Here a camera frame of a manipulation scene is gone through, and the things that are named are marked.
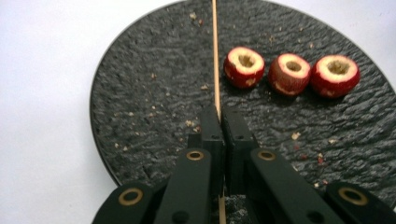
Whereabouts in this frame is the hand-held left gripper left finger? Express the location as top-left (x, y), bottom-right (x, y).
top-left (187, 105), bottom-right (226, 198)

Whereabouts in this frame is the thin bamboo skewer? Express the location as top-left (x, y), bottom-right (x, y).
top-left (211, 0), bottom-right (228, 224)

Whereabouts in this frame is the cored red hawthorn fruit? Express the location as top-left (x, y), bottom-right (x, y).
top-left (222, 46), bottom-right (266, 91)
top-left (267, 52), bottom-right (313, 97)
top-left (309, 54), bottom-right (361, 100)

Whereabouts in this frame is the round black stone plate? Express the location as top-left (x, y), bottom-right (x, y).
top-left (89, 0), bottom-right (396, 224)

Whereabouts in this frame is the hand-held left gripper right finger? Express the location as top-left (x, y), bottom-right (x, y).
top-left (220, 106), bottom-right (260, 194)

